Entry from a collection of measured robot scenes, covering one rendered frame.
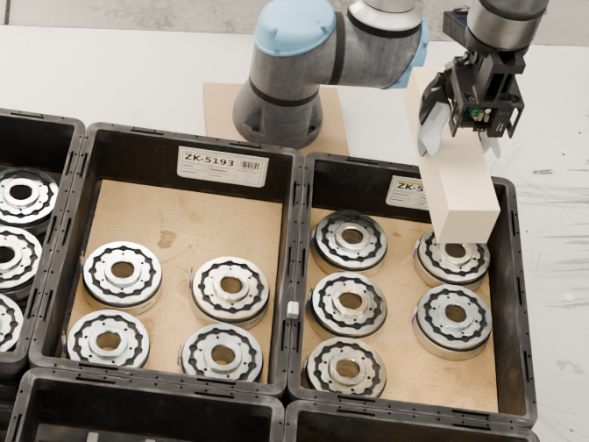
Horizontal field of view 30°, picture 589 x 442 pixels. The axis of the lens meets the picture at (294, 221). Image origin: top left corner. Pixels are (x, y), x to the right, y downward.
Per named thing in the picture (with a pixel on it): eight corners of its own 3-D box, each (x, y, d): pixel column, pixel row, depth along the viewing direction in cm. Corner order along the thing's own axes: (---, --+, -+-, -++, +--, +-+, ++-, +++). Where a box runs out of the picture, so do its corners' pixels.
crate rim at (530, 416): (301, 160, 155) (304, 149, 153) (510, 189, 156) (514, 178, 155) (283, 407, 128) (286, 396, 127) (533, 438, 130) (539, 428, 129)
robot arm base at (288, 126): (225, 89, 188) (232, 44, 180) (311, 87, 191) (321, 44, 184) (239, 153, 178) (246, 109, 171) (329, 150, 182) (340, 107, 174)
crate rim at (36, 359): (88, 131, 153) (88, 119, 151) (301, 160, 155) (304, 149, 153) (25, 375, 127) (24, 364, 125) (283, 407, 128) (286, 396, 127)
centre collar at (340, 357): (328, 352, 140) (329, 349, 139) (365, 356, 140) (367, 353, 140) (327, 385, 137) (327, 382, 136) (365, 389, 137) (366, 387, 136)
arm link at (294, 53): (246, 48, 180) (256, -18, 170) (326, 53, 182) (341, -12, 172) (250, 99, 173) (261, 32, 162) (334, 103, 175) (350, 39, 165)
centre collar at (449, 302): (436, 298, 148) (436, 295, 147) (471, 302, 148) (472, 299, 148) (438, 329, 145) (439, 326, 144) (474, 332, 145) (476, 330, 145)
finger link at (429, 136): (407, 179, 130) (445, 126, 124) (398, 142, 134) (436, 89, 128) (429, 184, 131) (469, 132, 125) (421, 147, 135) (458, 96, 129)
